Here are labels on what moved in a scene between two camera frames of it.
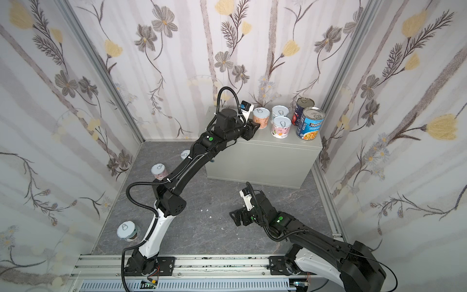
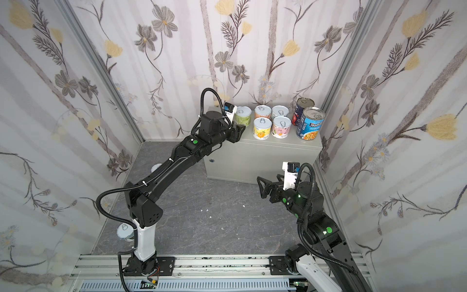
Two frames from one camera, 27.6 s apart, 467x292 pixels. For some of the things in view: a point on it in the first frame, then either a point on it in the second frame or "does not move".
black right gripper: x=243 y=214 → x=273 y=190
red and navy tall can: x=301 y=103 does not move
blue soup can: x=311 y=121 does not move
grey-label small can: x=279 y=111 does not move
